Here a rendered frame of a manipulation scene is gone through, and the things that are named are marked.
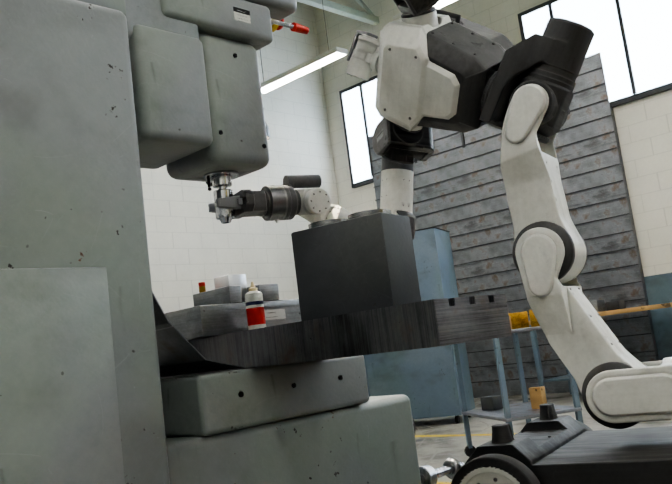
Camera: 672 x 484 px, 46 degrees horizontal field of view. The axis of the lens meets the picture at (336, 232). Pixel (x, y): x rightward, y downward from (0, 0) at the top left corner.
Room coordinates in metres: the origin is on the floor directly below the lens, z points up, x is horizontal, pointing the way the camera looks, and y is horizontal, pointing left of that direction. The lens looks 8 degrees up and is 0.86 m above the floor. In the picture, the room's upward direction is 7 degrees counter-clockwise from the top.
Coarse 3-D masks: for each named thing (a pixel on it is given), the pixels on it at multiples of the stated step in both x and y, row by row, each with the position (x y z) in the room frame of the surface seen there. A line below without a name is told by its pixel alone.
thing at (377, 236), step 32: (320, 224) 1.61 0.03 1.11; (352, 224) 1.55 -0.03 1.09; (384, 224) 1.52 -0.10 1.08; (320, 256) 1.60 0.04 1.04; (352, 256) 1.56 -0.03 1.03; (384, 256) 1.52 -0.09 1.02; (320, 288) 1.60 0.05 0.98; (352, 288) 1.56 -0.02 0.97; (384, 288) 1.52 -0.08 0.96; (416, 288) 1.60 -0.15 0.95
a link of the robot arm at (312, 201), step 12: (288, 180) 1.95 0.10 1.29; (300, 180) 1.97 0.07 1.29; (312, 180) 1.99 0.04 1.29; (288, 192) 1.94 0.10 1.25; (300, 192) 1.97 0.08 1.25; (312, 192) 1.94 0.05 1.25; (324, 192) 1.96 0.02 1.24; (288, 204) 1.93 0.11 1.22; (300, 204) 1.96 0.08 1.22; (312, 204) 1.95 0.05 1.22; (324, 204) 1.96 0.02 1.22; (288, 216) 1.96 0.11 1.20
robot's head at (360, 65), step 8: (360, 40) 2.04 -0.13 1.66; (368, 40) 2.02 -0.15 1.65; (360, 48) 2.04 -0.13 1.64; (368, 48) 2.03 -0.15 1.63; (376, 48) 2.05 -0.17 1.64; (352, 56) 2.06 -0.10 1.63; (360, 56) 2.04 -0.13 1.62; (368, 56) 2.03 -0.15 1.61; (352, 64) 2.04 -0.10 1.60; (360, 64) 2.04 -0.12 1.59; (368, 64) 2.04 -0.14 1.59; (352, 72) 2.04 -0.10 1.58; (360, 72) 2.04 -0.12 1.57; (368, 72) 2.05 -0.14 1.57
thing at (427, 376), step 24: (432, 240) 7.74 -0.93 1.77; (432, 264) 7.75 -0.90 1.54; (432, 288) 7.76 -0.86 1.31; (456, 288) 8.19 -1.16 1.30; (384, 360) 8.00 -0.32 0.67; (408, 360) 7.90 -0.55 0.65; (432, 360) 7.81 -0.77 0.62; (384, 384) 8.01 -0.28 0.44; (408, 384) 7.91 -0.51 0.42; (432, 384) 7.82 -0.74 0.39; (456, 384) 7.73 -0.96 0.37; (432, 408) 7.83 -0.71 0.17; (456, 408) 7.74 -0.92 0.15
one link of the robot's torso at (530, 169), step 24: (528, 96) 1.78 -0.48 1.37; (504, 120) 1.82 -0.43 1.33; (528, 120) 1.78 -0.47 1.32; (504, 144) 1.82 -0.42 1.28; (528, 144) 1.80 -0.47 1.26; (552, 144) 1.92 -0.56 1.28; (504, 168) 1.84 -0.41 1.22; (528, 168) 1.82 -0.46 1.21; (552, 168) 1.85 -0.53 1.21; (528, 192) 1.83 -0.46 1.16; (552, 192) 1.81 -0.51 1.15; (528, 216) 1.84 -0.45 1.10; (552, 216) 1.81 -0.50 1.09; (576, 240) 1.82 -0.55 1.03; (576, 264) 1.82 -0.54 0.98
